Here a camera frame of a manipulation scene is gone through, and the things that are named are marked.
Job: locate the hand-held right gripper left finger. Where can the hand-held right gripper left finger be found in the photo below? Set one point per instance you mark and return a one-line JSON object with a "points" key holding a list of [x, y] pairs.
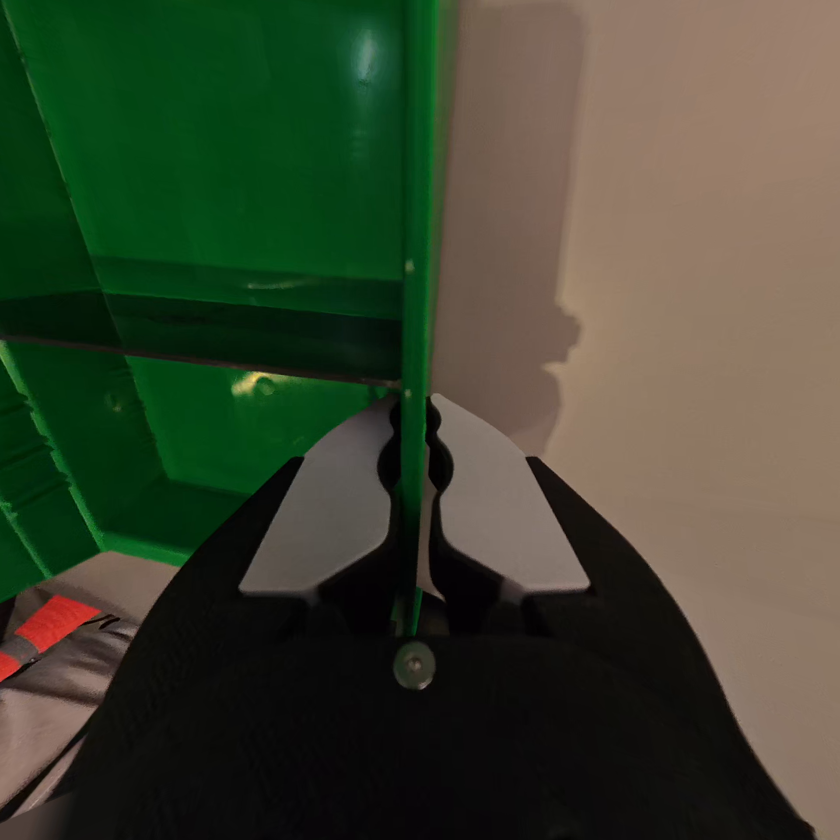
{"points": [[328, 512]]}

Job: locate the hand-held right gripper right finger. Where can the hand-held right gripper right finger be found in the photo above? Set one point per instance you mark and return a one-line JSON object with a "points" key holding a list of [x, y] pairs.
{"points": [[505, 512]]}

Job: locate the green plastic bin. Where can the green plastic bin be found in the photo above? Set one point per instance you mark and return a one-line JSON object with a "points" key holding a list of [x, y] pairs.
{"points": [[229, 131]]}

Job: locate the grey garment red patch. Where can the grey garment red patch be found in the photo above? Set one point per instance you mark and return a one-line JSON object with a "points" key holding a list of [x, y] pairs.
{"points": [[52, 689]]}

